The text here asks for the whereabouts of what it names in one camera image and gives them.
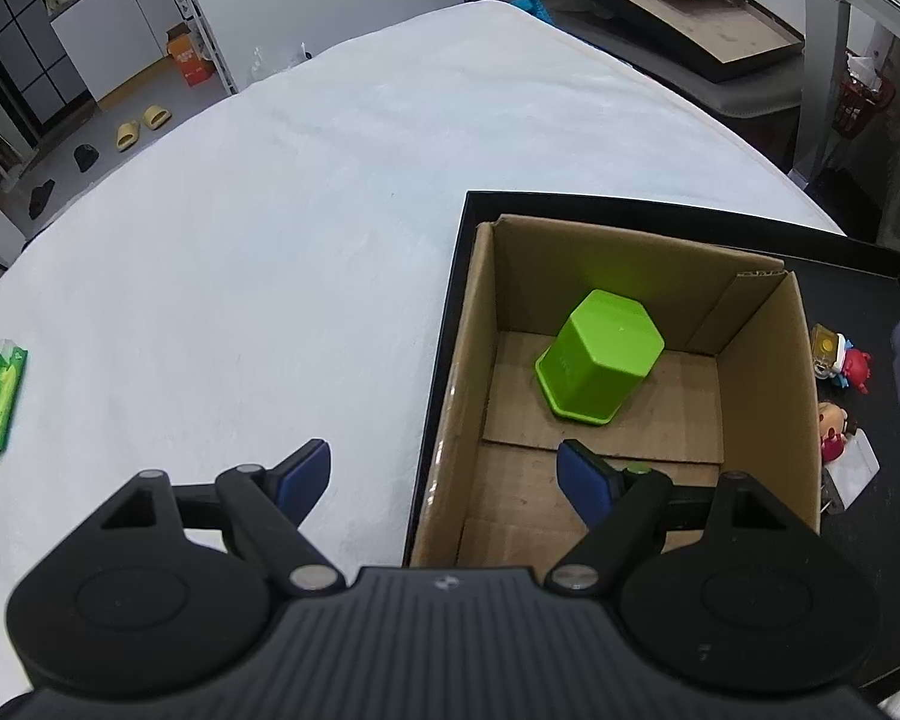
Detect green hexagonal container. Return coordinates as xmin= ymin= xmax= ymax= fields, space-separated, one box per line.
xmin=533 ymin=289 xmax=665 ymax=426

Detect brown cardboard box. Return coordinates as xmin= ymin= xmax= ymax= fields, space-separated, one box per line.
xmin=409 ymin=215 xmax=821 ymax=572

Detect white usb charger plug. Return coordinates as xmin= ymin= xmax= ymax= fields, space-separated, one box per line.
xmin=821 ymin=429 xmax=880 ymax=515

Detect brown-haired red figurine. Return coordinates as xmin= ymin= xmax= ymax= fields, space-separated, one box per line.
xmin=818 ymin=401 xmax=857 ymax=465

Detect white fluffy table cloth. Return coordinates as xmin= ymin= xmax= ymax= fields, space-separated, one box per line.
xmin=0 ymin=0 xmax=834 ymax=707

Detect black tray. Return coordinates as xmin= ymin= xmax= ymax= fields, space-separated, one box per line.
xmin=401 ymin=188 xmax=900 ymax=699

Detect yellow slipper pair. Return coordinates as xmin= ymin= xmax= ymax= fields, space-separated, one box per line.
xmin=115 ymin=104 xmax=172 ymax=153

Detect orange cardboard box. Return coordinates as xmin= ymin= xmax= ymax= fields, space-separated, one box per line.
xmin=167 ymin=23 xmax=214 ymax=86

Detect red wicker basket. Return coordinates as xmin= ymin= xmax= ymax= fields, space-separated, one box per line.
xmin=832 ymin=52 xmax=896 ymax=140

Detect black framed cork board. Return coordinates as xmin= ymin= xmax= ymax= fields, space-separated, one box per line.
xmin=589 ymin=0 xmax=803 ymax=83

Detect grey glass-top desk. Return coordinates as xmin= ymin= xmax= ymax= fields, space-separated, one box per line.
xmin=790 ymin=0 xmax=900 ymax=188

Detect red crab keychain toy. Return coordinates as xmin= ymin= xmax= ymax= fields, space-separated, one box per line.
xmin=809 ymin=323 xmax=871 ymax=395

